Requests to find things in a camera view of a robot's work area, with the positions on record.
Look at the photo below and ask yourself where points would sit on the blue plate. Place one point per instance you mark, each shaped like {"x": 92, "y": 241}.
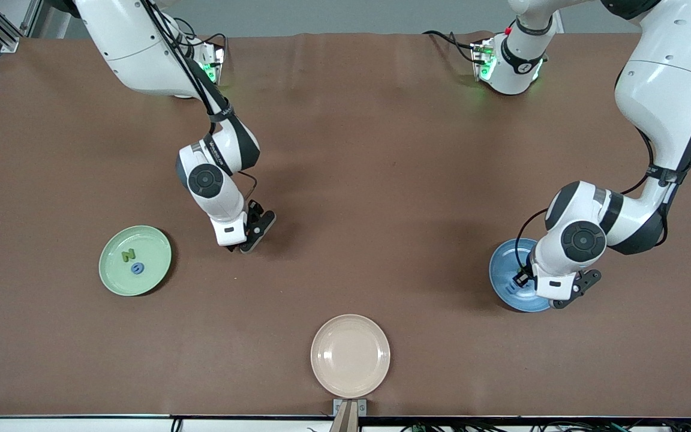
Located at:
{"x": 504, "y": 270}

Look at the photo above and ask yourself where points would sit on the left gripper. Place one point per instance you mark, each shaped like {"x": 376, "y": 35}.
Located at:
{"x": 523, "y": 279}

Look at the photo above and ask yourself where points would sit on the aluminium frame profile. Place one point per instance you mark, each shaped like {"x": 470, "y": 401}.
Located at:
{"x": 6, "y": 39}

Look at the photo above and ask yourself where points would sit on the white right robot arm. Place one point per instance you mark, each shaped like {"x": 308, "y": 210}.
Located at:
{"x": 141, "y": 54}

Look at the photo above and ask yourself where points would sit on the green foam letter N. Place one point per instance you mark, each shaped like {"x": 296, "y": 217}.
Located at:
{"x": 128, "y": 255}

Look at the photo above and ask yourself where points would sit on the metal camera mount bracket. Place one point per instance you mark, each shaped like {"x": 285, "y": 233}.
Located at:
{"x": 339, "y": 408}

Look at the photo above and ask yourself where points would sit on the white table edge rail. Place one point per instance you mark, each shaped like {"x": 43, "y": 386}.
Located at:
{"x": 81, "y": 426}

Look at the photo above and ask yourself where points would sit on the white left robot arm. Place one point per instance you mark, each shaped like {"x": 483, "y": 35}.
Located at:
{"x": 657, "y": 90}

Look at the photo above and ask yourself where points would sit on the brown table mat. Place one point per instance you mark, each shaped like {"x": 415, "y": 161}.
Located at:
{"x": 345, "y": 150}

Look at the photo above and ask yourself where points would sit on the light green plate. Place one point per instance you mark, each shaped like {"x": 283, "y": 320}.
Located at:
{"x": 153, "y": 282}

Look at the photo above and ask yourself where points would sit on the beige plate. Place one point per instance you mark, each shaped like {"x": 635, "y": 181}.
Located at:
{"x": 350, "y": 356}

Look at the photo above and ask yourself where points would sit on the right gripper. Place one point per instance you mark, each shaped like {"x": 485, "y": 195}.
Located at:
{"x": 253, "y": 217}

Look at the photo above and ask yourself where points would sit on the blue foam letter G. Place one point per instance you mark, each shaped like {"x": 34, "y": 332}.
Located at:
{"x": 132, "y": 269}

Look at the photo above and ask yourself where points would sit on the blue foam letter m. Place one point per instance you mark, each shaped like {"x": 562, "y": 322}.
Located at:
{"x": 511, "y": 287}

